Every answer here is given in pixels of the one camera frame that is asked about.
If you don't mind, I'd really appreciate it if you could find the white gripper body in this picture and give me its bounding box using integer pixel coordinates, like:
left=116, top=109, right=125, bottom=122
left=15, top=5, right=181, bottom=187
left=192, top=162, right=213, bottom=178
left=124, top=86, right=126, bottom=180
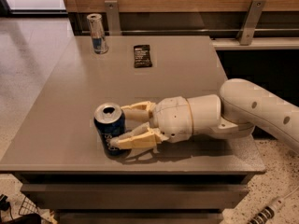
left=152, top=96, right=192, bottom=143

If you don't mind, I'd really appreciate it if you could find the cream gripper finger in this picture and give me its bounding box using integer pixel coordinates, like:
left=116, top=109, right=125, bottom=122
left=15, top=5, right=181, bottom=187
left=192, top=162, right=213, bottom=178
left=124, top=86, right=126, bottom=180
left=121, top=101, right=156, bottom=122
left=109, top=122, right=168, bottom=149

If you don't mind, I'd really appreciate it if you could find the blue pepsi can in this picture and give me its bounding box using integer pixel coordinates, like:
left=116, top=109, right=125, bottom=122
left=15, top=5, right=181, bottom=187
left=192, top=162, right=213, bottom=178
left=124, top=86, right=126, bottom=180
left=93, top=103, right=125, bottom=156

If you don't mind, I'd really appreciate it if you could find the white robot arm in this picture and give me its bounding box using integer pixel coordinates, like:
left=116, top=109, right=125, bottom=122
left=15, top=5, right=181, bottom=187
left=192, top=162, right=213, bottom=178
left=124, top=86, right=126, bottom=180
left=110, top=78, right=299, bottom=152

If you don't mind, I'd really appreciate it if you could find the silver blue energy drink can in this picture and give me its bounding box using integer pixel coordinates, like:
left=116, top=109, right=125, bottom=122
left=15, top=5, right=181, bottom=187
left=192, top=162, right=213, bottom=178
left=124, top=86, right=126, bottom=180
left=87, top=13, right=108, bottom=54

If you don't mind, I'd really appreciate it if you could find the black snack bar wrapper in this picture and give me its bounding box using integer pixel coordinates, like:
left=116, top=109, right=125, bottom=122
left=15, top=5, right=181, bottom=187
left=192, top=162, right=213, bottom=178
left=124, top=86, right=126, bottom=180
left=134, top=45, right=152, bottom=68

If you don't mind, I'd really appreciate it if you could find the grey drawer cabinet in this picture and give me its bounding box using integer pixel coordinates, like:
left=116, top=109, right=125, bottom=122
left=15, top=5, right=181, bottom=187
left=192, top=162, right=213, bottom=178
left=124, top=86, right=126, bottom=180
left=0, top=36, right=265, bottom=223

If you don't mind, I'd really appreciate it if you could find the white power strip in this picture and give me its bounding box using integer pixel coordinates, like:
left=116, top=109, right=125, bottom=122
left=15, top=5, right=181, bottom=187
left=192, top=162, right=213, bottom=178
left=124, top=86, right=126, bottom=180
left=247, top=186, right=299, bottom=224

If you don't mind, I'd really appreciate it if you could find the left metal bracket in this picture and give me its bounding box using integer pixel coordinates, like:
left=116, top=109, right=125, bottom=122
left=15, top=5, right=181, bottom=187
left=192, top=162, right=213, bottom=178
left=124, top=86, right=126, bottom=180
left=105, top=0, right=121, bottom=36

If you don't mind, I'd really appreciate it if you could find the metal bracket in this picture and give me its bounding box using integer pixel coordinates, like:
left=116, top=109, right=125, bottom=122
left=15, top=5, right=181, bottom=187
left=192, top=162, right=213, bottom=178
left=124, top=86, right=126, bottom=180
left=105, top=0, right=121, bottom=36
left=236, top=0, right=266, bottom=46

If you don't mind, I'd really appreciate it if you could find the right metal bracket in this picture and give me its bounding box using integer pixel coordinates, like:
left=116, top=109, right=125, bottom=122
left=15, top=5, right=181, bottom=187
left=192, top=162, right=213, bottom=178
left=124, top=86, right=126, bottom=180
left=236, top=0, right=266, bottom=46

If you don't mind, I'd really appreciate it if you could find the black wire basket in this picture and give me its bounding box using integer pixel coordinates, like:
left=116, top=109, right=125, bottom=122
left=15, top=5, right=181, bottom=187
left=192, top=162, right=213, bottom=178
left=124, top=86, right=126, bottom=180
left=0, top=193, right=43, bottom=224

